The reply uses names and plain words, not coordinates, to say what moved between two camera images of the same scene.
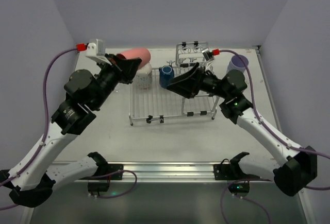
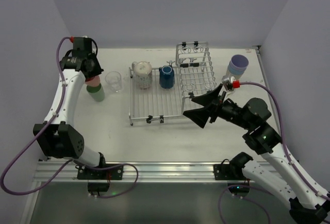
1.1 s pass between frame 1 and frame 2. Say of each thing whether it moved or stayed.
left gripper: moved
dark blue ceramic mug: stayed
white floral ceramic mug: stayed
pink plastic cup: moved
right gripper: moved
